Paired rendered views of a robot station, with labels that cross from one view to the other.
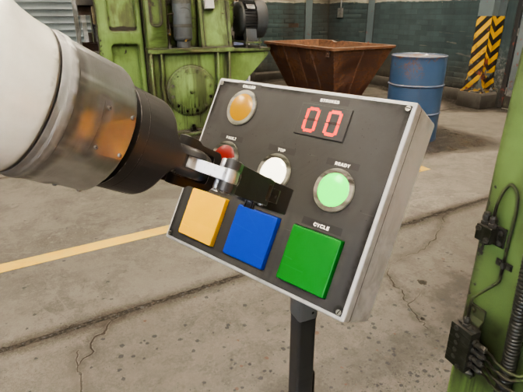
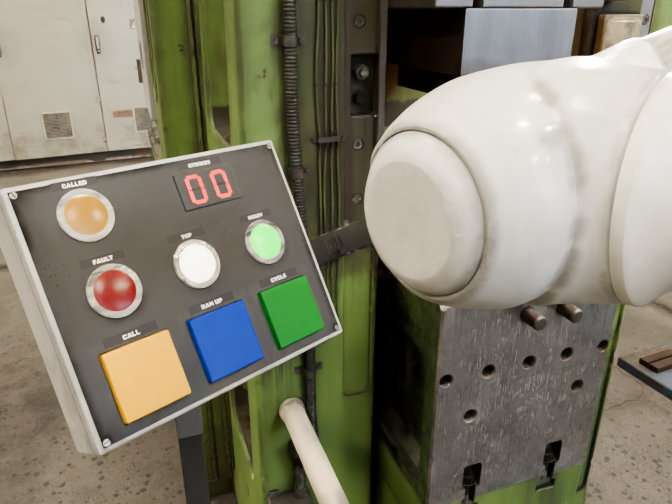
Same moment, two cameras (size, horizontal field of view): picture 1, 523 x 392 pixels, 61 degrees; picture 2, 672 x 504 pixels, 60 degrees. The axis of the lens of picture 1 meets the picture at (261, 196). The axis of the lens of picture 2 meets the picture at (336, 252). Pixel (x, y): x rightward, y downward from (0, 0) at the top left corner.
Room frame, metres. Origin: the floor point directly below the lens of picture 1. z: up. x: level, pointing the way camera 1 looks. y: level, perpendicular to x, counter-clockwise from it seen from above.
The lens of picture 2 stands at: (0.38, 0.58, 1.36)
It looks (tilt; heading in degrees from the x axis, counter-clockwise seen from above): 23 degrees down; 275
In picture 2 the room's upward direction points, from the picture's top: straight up
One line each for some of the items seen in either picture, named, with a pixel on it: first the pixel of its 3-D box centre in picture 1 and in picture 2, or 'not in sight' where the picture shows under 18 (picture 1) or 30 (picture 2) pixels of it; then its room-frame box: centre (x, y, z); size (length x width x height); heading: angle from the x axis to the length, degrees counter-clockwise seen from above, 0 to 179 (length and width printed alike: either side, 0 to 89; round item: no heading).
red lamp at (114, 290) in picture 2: (223, 159); (114, 290); (0.66, 0.06, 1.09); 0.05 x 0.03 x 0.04; 24
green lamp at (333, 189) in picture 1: (333, 190); (265, 241); (0.53, -0.09, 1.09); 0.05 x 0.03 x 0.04; 24
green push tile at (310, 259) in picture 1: (310, 260); (290, 311); (0.49, -0.06, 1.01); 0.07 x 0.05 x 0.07; 49
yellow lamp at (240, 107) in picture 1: (241, 107); (86, 214); (0.69, 0.03, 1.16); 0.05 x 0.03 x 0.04; 24
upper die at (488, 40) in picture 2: not in sight; (450, 36); (0.26, -0.57, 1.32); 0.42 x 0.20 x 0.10; 114
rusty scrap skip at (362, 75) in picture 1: (324, 70); not in sight; (7.40, -1.01, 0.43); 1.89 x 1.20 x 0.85; 30
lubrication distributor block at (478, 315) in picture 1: (468, 348); not in sight; (0.57, -0.33, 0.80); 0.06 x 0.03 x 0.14; 24
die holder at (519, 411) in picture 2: not in sight; (448, 325); (0.22, -0.60, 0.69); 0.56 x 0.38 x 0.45; 114
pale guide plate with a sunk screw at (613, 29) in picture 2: not in sight; (613, 62); (-0.06, -0.62, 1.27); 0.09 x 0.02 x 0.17; 24
